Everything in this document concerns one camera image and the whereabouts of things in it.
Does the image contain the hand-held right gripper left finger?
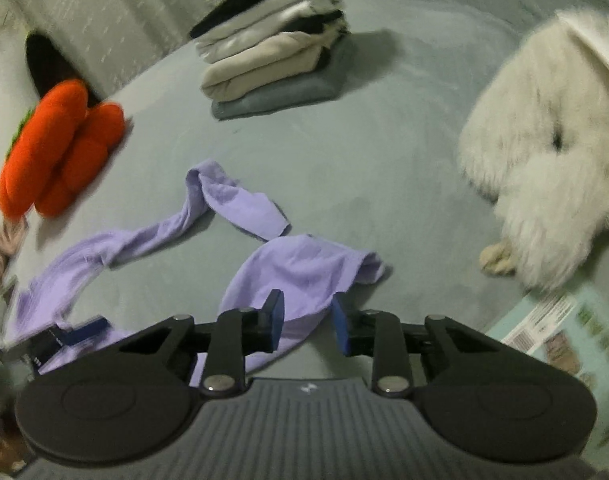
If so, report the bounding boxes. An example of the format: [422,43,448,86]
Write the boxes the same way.
[117,289,286,397]

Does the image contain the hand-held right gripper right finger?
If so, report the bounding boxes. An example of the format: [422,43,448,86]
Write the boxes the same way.
[331,293,505,400]

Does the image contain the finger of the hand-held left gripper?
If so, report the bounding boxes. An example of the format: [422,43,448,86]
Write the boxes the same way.
[27,315,110,368]

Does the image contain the purple pants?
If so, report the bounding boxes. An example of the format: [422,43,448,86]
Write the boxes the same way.
[7,159,387,386]

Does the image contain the stack of folded clothes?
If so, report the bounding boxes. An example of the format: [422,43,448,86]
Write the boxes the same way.
[189,0,357,122]

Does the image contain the orange pumpkin pillow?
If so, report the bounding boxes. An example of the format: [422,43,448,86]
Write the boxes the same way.
[0,80,126,221]

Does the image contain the printed paper leaflet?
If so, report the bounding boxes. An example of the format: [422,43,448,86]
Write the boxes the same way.
[484,285,609,461]

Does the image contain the white plush toy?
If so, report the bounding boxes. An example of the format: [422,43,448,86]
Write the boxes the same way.
[457,10,609,293]

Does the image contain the grey starred curtain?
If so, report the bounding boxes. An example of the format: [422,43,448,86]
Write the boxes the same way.
[0,0,220,106]

